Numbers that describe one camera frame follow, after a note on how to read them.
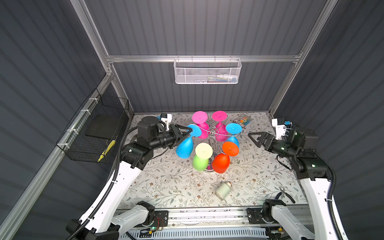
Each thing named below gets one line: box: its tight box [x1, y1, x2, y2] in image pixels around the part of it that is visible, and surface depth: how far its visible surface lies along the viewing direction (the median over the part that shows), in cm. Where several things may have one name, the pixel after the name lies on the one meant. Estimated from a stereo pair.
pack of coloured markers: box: [233, 116, 254, 128], surface depth 117 cm
